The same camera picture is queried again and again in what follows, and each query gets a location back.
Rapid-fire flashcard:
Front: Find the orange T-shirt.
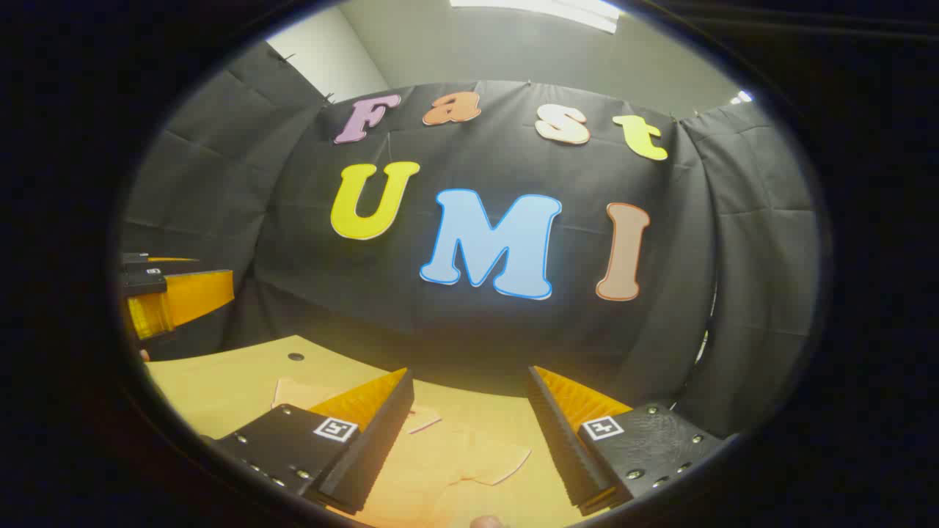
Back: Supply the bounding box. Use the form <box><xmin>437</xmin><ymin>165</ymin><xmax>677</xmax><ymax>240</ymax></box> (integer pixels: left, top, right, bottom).
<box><xmin>271</xmin><ymin>378</ymin><xmax>580</xmax><ymax>528</ymax></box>

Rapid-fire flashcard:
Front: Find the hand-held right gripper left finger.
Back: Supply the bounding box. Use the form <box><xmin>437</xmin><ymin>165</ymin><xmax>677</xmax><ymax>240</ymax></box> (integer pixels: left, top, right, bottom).
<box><xmin>202</xmin><ymin>367</ymin><xmax>415</xmax><ymax>516</ymax></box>

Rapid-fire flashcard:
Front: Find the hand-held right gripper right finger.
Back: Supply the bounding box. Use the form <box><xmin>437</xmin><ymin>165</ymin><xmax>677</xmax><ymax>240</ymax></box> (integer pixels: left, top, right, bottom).
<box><xmin>527</xmin><ymin>364</ymin><xmax>738</xmax><ymax>518</ymax></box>

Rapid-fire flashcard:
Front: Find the black backdrop cloth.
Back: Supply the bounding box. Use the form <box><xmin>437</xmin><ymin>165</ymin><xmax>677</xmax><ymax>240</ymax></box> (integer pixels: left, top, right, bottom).
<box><xmin>121</xmin><ymin>40</ymin><xmax>819</xmax><ymax>441</ymax></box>

